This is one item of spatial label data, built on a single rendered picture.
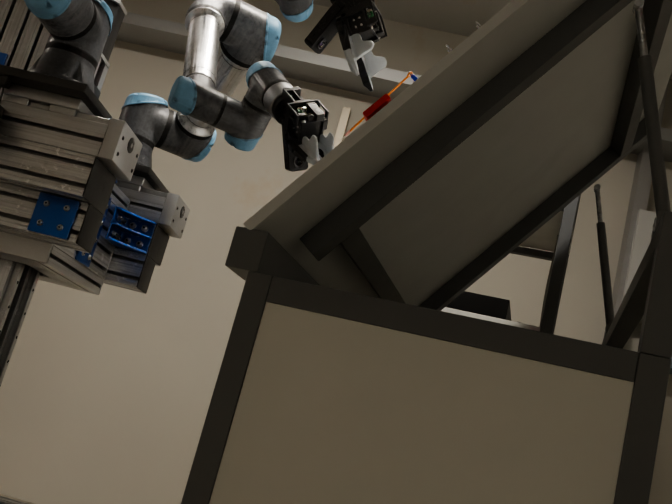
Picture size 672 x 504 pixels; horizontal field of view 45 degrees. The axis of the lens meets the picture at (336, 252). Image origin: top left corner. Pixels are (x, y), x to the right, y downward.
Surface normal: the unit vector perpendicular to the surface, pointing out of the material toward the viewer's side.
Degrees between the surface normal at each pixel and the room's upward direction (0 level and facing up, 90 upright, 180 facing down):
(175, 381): 90
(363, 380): 90
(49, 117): 90
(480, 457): 90
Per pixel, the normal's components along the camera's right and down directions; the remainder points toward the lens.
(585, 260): -0.04, -0.25
